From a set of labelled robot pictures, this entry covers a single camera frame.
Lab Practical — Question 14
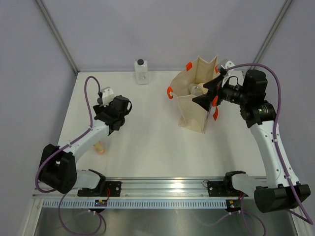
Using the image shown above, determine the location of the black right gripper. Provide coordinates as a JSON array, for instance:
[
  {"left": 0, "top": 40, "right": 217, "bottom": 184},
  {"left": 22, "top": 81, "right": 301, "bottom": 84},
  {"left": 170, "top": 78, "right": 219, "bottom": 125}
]
[{"left": 193, "top": 74, "right": 250, "bottom": 112}]

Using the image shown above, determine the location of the aluminium frame post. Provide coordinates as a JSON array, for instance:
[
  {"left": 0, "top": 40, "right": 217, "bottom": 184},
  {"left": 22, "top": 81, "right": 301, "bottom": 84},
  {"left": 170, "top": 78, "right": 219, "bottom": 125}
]
[
  {"left": 34, "top": 0, "right": 80, "bottom": 75},
  {"left": 252, "top": 0, "right": 295, "bottom": 63}
]

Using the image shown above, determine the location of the clear square bottle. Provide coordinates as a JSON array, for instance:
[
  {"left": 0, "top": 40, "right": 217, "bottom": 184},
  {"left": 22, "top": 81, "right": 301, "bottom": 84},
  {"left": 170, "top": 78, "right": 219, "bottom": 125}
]
[{"left": 134, "top": 59, "right": 149, "bottom": 85}]

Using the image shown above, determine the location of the aluminium frame post right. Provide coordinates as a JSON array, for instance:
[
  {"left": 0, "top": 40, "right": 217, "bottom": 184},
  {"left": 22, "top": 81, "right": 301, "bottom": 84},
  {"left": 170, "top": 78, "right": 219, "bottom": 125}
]
[{"left": 252, "top": 0, "right": 295, "bottom": 63}]

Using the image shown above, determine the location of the left controller board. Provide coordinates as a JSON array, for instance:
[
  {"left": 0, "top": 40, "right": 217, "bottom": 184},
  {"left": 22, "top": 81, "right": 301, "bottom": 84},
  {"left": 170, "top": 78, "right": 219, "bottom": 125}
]
[{"left": 94, "top": 199, "right": 108, "bottom": 207}]

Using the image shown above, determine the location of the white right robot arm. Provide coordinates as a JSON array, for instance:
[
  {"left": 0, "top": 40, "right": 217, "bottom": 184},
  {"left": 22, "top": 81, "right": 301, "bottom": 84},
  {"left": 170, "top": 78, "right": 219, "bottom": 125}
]
[{"left": 193, "top": 70, "right": 311, "bottom": 213}]

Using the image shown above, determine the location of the silver foil tube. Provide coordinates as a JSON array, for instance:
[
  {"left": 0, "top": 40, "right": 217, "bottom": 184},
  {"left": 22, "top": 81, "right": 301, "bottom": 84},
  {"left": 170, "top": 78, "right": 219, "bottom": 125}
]
[{"left": 189, "top": 84, "right": 206, "bottom": 96}]

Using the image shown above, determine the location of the white slotted cable duct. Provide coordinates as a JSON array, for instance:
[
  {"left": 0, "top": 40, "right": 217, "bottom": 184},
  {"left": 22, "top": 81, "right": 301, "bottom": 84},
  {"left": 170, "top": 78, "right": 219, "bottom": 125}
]
[{"left": 42, "top": 199, "right": 226, "bottom": 209}]

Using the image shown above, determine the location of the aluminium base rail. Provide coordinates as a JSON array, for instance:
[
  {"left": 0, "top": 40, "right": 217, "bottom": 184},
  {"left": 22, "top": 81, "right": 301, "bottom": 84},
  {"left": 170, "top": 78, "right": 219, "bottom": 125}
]
[{"left": 31, "top": 177, "right": 300, "bottom": 199}]

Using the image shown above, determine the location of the cream lotion pump bottle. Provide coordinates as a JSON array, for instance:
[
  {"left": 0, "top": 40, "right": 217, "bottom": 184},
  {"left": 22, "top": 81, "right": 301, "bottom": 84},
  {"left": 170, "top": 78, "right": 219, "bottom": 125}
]
[{"left": 197, "top": 83, "right": 208, "bottom": 94}]

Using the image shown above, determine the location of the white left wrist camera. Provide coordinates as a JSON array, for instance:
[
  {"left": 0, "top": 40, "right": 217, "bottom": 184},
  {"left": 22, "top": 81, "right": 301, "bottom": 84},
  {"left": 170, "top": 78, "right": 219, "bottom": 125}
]
[{"left": 97, "top": 87, "right": 115, "bottom": 107}]

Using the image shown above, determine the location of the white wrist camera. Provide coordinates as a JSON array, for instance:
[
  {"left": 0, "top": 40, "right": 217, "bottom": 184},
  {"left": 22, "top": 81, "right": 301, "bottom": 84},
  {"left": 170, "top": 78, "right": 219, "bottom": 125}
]
[
  {"left": 218, "top": 59, "right": 235, "bottom": 87},
  {"left": 97, "top": 87, "right": 115, "bottom": 107}
]

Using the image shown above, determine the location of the aluminium frame post left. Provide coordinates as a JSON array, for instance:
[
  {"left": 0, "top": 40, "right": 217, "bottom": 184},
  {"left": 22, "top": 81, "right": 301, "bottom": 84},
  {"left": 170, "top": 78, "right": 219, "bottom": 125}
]
[{"left": 34, "top": 0, "right": 80, "bottom": 75}]

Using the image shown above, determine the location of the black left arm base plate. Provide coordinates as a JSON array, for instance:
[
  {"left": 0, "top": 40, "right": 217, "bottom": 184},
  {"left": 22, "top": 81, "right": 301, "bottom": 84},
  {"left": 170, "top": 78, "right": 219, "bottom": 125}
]
[{"left": 77, "top": 180, "right": 122, "bottom": 197}]

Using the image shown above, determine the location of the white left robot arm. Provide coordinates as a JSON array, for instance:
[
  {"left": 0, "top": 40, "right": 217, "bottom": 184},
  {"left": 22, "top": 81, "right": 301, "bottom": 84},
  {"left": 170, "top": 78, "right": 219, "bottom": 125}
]
[{"left": 35, "top": 95, "right": 132, "bottom": 196}]

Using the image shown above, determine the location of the right controller board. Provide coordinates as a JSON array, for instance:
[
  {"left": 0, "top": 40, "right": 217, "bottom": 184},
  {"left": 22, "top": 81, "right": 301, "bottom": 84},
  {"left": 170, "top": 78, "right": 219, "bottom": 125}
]
[{"left": 225, "top": 200, "right": 241, "bottom": 212}]

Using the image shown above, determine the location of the canvas tote bag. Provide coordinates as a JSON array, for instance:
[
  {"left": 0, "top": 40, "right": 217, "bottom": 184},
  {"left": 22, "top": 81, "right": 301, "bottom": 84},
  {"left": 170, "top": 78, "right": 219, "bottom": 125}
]
[{"left": 167, "top": 56, "right": 219, "bottom": 133}]

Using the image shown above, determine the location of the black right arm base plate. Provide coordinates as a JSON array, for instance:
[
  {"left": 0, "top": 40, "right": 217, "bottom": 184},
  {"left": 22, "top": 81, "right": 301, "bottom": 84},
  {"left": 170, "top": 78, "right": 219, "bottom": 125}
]
[{"left": 204, "top": 180, "right": 255, "bottom": 197}]

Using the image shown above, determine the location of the controller board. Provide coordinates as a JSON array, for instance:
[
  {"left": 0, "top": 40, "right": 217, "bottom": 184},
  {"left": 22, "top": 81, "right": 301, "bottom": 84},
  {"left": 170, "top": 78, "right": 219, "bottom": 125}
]
[
  {"left": 94, "top": 199, "right": 108, "bottom": 207},
  {"left": 225, "top": 200, "right": 241, "bottom": 212}
]

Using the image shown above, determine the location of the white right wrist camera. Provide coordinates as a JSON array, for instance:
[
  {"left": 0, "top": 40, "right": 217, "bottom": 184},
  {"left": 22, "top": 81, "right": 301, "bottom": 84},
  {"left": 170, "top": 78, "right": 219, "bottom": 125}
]
[{"left": 218, "top": 59, "right": 235, "bottom": 87}]

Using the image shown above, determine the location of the peach liquid clear bottle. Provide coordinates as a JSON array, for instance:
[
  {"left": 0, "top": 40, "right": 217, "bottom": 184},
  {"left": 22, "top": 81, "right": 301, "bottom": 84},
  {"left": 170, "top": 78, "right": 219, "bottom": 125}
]
[{"left": 93, "top": 141, "right": 105, "bottom": 155}]

